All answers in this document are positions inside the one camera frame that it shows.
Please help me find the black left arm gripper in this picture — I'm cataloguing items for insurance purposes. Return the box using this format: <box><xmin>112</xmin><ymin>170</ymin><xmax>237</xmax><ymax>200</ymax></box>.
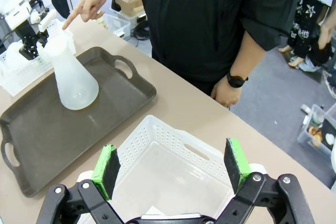
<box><xmin>15</xmin><ymin>21</ymin><xmax>50</xmax><ymax>61</ymax></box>

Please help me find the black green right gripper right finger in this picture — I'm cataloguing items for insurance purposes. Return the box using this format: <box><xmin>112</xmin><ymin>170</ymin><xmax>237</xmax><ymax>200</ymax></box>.
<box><xmin>215</xmin><ymin>137</ymin><xmax>316</xmax><ymax>224</ymax></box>

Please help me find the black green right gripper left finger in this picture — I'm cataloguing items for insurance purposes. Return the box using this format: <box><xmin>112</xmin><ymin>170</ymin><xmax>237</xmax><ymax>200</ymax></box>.
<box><xmin>35</xmin><ymin>144</ymin><xmax>124</xmax><ymax>224</ymax></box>

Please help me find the translucent white conical flask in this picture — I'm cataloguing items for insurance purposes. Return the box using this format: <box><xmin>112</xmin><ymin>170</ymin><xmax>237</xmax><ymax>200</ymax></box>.
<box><xmin>43</xmin><ymin>37</ymin><xmax>100</xmax><ymax>111</ymax></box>

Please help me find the person's left forearm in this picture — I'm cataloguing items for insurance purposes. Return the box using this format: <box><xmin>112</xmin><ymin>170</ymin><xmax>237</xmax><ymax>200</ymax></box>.
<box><xmin>230</xmin><ymin>31</ymin><xmax>267</xmax><ymax>80</ymax></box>

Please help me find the person's right hand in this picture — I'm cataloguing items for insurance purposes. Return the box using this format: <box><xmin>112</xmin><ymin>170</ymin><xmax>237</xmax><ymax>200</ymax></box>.
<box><xmin>62</xmin><ymin>0</ymin><xmax>107</xmax><ymax>30</ymax></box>

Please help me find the person's left hand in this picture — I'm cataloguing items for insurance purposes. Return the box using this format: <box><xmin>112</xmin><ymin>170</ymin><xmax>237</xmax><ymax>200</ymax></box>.
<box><xmin>211</xmin><ymin>76</ymin><xmax>242</xmax><ymax>108</ymax></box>

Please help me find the white cylindrical bottle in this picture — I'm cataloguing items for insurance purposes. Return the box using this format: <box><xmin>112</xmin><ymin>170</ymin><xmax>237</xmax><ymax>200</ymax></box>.
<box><xmin>38</xmin><ymin>8</ymin><xmax>57</xmax><ymax>32</ymax></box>

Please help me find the white perforated plastic basket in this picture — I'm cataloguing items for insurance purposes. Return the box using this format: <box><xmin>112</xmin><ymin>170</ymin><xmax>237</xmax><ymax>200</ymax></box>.
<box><xmin>0</xmin><ymin>18</ymin><xmax>77</xmax><ymax>98</ymax></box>
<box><xmin>77</xmin><ymin>115</ymin><xmax>267</xmax><ymax>224</ymax></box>

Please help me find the white paper sheet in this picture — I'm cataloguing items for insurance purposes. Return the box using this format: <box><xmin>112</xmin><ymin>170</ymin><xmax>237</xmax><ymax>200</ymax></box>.
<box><xmin>143</xmin><ymin>204</ymin><xmax>169</xmax><ymax>217</ymax></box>

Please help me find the dark brown serving tray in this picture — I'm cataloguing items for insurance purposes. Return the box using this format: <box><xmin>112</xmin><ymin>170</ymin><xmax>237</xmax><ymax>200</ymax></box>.
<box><xmin>0</xmin><ymin>46</ymin><xmax>158</xmax><ymax>198</ymax></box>

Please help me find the clear plastic storage bin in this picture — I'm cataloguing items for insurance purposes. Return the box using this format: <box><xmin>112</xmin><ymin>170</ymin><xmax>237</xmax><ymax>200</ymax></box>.
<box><xmin>297</xmin><ymin>103</ymin><xmax>336</xmax><ymax>159</ymax></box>

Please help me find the clear floor storage box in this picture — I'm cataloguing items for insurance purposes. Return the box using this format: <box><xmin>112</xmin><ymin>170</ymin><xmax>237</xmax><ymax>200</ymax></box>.
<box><xmin>102</xmin><ymin>13</ymin><xmax>132</xmax><ymax>38</ymax></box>

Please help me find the black wrist watch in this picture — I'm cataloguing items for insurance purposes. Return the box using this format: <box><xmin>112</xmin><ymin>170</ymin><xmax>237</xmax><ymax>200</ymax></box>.
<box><xmin>226</xmin><ymin>70</ymin><xmax>249</xmax><ymax>88</ymax></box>

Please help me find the brown cardboard box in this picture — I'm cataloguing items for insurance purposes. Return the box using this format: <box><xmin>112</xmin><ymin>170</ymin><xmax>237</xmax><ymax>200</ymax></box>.
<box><xmin>111</xmin><ymin>0</ymin><xmax>145</xmax><ymax>16</ymax></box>

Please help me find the person's black shirt torso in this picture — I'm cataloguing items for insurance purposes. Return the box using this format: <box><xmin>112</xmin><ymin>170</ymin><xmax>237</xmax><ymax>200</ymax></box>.
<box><xmin>141</xmin><ymin>0</ymin><xmax>302</xmax><ymax>96</ymax></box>

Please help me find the bystander in patterned trousers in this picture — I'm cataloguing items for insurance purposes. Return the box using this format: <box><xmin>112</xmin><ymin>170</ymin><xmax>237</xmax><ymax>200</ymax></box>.
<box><xmin>278</xmin><ymin>0</ymin><xmax>336</xmax><ymax>71</ymax></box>

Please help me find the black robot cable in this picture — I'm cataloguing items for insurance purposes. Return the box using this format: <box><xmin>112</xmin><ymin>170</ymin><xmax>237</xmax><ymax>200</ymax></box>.
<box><xmin>0</xmin><ymin>23</ymin><xmax>32</xmax><ymax>49</ymax></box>

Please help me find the black floor cable bundle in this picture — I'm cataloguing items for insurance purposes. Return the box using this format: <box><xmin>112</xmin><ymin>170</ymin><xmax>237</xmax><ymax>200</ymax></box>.
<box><xmin>130</xmin><ymin>20</ymin><xmax>152</xmax><ymax>42</ymax></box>

